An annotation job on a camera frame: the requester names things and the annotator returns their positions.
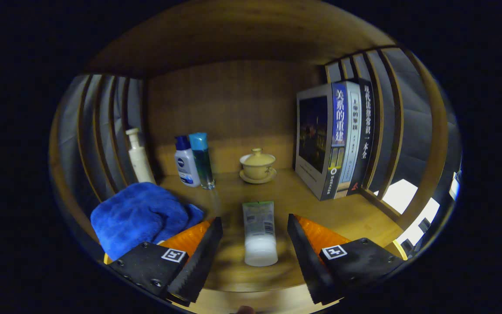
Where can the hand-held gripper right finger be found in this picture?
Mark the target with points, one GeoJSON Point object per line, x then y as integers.
{"type": "Point", "coordinates": [307, 261]}

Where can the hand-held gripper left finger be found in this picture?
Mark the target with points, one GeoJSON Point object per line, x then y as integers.
{"type": "Point", "coordinates": [198, 261]}

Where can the white tube with green cap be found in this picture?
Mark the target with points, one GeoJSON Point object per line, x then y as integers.
{"type": "Point", "coordinates": [259, 235]}

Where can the wooden countertop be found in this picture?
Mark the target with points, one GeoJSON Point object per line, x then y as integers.
{"type": "Point", "coordinates": [294, 196]}

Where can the wooden cabinet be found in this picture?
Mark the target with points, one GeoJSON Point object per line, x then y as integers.
{"type": "Point", "coordinates": [233, 35]}

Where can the blue towel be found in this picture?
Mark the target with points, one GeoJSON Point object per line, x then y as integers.
{"type": "Point", "coordinates": [133, 213]}

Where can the white bottle with blue cap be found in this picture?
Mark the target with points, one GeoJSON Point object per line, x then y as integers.
{"type": "Point", "coordinates": [186, 168]}

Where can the teal bottle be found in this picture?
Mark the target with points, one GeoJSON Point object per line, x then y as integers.
{"type": "Point", "coordinates": [202, 161]}

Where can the beige lidded teacup with saucer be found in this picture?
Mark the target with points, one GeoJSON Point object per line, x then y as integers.
{"type": "Point", "coordinates": [257, 165]}

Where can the white pump bottle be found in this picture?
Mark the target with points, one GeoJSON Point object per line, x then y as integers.
{"type": "Point", "coordinates": [140, 161]}

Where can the book with pale spine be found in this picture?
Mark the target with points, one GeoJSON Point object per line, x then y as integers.
{"type": "Point", "coordinates": [353, 144]}

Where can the grey book with blue spine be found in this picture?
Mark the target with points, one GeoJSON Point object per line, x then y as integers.
{"type": "Point", "coordinates": [314, 135]}

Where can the black book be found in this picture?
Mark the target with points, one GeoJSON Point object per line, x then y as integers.
{"type": "Point", "coordinates": [366, 131]}

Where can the black backdrop cloth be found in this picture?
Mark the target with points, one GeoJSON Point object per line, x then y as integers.
{"type": "Point", "coordinates": [414, 131]}

